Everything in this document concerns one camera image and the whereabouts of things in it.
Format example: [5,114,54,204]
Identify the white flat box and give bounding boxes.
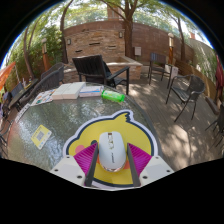
[62,81,87,100]
[50,83,73,101]

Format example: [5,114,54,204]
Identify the dark wicker chair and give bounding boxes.
[39,61,66,84]
[18,69,62,108]

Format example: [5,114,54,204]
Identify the white printed sheet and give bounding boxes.
[13,103,32,124]

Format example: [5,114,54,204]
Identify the white computer mouse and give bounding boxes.
[98,130,127,173]

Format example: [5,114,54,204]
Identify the yellow square card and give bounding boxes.
[30,124,53,150]

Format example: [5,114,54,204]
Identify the green bottle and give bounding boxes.
[100,89,126,103]

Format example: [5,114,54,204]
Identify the black metal patio chair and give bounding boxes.
[147,52,174,89]

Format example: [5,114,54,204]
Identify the small white blue box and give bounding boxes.
[78,85,105,98]

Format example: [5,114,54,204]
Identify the slim forked tree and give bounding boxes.
[21,19,48,79]

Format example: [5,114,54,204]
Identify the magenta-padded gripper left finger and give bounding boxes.
[49,141,100,188]

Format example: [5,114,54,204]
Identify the yellow duck-shaped mouse pad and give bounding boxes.
[62,109,159,188]

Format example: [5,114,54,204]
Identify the dark patio table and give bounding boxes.
[8,78,39,111]

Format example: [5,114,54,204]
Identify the black metal mesh chair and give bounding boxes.
[165,73,207,123]
[204,103,224,158]

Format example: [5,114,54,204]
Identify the colourful brochure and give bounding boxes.
[29,88,58,108]

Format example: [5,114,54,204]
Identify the orange patio umbrella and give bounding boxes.
[0,61,17,91]

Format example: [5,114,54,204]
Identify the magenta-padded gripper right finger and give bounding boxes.
[126,142,175,188]

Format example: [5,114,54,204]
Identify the large tree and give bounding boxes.
[99,0,151,59]

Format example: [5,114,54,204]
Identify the thin tree by fence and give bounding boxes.
[176,16,188,61]

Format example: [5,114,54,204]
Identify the low stone planter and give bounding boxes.
[63,55,144,84]

